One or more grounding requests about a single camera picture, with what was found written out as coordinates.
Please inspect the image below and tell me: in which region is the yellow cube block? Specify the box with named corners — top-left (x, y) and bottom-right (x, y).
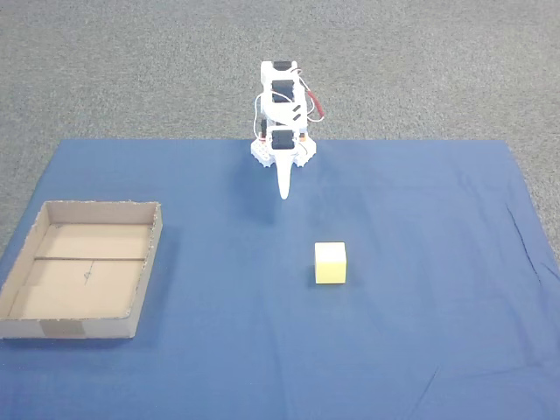
top-left (314, 241), bottom-right (348, 285)

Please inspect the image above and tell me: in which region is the shallow cardboard box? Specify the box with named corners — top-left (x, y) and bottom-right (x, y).
top-left (0, 199), bottom-right (165, 341)

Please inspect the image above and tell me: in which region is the blue cloth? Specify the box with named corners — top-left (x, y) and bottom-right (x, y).
top-left (0, 138), bottom-right (560, 420)

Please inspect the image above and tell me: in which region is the thin white wire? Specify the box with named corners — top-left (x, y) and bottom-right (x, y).
top-left (254, 93), bottom-right (266, 140)

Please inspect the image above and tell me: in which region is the red and white wire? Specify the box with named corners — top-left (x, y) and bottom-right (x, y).
top-left (298, 69), bottom-right (327, 124)

